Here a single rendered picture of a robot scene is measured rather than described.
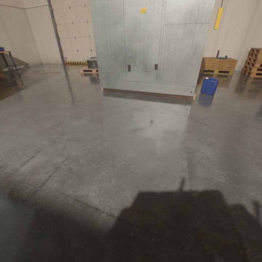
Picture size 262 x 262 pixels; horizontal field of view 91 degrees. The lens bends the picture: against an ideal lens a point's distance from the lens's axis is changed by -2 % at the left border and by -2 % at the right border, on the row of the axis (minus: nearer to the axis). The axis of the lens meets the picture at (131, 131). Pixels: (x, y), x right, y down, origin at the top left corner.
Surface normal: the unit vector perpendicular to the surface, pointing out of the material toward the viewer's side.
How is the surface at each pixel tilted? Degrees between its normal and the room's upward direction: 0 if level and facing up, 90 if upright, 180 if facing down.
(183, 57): 90
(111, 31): 90
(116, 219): 0
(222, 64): 90
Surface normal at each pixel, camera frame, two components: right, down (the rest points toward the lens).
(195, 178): -0.01, -0.83
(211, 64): -0.24, 0.54
